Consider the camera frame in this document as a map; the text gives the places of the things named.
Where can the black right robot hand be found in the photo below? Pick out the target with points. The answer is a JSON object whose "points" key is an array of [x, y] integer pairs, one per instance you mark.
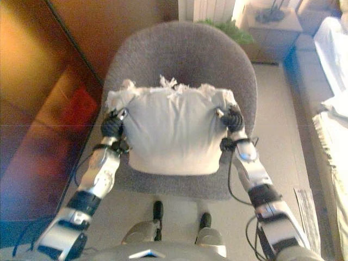
{"points": [[233, 121]]}

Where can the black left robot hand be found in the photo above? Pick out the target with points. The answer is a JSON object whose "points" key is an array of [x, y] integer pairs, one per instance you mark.
{"points": [[111, 125]]}

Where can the white fringed cushion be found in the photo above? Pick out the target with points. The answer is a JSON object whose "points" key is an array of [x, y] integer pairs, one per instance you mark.
{"points": [[174, 130]]}

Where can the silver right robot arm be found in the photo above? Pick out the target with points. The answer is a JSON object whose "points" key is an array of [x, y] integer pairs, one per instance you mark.
{"points": [[255, 168]]}

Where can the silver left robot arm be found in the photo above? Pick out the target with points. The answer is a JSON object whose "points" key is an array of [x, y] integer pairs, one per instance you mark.
{"points": [[100, 174]]}

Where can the glossy brown wardrobe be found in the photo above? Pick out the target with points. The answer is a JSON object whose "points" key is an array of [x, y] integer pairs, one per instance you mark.
{"points": [[40, 81]]}

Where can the light wooden nightstand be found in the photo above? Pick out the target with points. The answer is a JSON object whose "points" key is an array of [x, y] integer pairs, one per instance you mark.
{"points": [[272, 40]]}

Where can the green leafy plant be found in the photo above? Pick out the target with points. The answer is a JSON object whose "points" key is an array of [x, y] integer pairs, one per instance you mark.
{"points": [[233, 31]]}

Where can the white folded blanket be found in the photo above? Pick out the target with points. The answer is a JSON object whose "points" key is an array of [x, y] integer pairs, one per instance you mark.
{"points": [[337, 106]]}

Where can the white fringed throw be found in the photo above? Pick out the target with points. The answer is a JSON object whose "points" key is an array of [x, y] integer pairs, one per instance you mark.
{"points": [[337, 141]]}

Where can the silver left robot leg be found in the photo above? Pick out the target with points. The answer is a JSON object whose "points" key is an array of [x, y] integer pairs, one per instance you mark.
{"points": [[141, 231]]}

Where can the silver robot leg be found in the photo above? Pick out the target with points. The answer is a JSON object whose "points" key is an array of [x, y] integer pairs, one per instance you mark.
{"points": [[141, 231], [209, 239]]}

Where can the black table lamp white shade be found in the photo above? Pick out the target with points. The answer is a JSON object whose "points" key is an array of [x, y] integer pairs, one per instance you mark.
{"points": [[269, 16]]}

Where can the white ribbed radiator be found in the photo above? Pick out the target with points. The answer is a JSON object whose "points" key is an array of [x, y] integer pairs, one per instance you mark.
{"points": [[209, 8]]}

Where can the white sheeted mattress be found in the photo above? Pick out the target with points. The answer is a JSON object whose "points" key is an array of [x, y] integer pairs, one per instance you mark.
{"points": [[334, 54]]}

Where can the silver right robot leg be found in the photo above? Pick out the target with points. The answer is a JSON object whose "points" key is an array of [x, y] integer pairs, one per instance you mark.
{"points": [[209, 239]]}

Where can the grey striped floor mat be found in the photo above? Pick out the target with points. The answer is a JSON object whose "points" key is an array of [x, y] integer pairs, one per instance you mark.
{"points": [[307, 217]]}

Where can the grey robot torso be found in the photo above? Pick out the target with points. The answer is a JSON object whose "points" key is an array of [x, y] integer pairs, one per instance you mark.
{"points": [[122, 254]]}

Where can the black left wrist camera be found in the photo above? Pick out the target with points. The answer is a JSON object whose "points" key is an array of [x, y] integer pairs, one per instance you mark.
{"points": [[121, 146]]}

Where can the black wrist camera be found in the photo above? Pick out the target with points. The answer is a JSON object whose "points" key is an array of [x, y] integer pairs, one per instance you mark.
{"points": [[226, 144], [121, 146]]}

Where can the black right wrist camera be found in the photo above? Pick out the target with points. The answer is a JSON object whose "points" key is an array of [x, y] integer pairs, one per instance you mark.
{"points": [[226, 144]]}

